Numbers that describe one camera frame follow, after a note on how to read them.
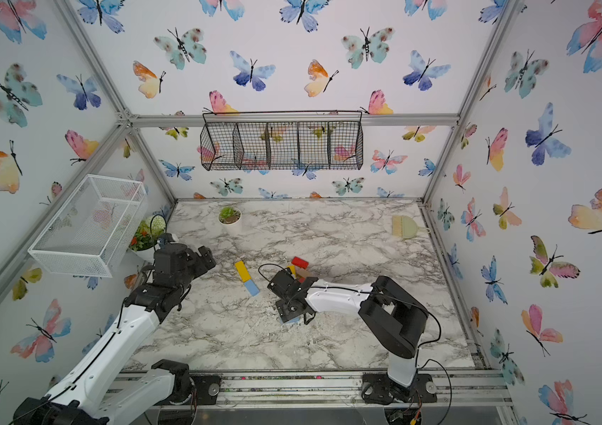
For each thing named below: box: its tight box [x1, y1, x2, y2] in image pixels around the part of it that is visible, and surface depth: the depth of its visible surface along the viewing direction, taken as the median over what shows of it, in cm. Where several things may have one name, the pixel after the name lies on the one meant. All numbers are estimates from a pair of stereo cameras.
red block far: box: [291, 255, 309, 270], surface depth 103 cm
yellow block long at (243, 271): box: [234, 260, 252, 283], surface depth 100 cm
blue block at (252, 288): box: [244, 279, 261, 297], surface depth 96 cm
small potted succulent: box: [217, 206, 243, 226], surface depth 106 cm
